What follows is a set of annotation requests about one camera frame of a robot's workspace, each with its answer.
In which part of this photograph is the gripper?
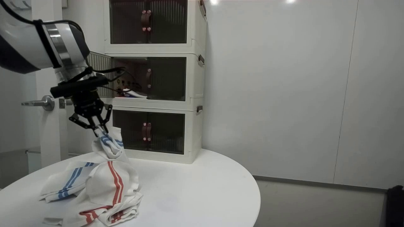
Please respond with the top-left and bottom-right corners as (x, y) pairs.
(68, 91), (113, 138)

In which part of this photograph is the white towel with blue stripes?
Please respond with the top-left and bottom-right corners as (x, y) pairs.
(39, 126), (130, 203)

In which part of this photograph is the ribbed dark cabinet door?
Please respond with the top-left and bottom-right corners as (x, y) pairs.
(88, 52), (115, 98)
(148, 0), (188, 44)
(109, 0), (149, 44)
(112, 109), (148, 152)
(147, 112), (186, 155)
(146, 57), (187, 102)

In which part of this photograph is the white towel with red stripes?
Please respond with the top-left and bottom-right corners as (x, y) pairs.
(42, 160), (143, 227)

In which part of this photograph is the white stacked cabinet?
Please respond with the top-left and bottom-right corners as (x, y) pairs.
(88, 0), (208, 165)

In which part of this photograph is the white room door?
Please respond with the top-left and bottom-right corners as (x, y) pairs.
(31, 0), (69, 168)

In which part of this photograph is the folded white cloth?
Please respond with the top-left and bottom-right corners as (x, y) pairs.
(122, 90), (148, 99)

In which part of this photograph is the black bin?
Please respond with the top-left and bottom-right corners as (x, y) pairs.
(385, 185), (404, 227)

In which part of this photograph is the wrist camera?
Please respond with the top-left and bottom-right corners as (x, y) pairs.
(50, 75), (110, 99)

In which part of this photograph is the silver door lever handle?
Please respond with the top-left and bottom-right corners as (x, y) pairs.
(21, 95), (56, 112)

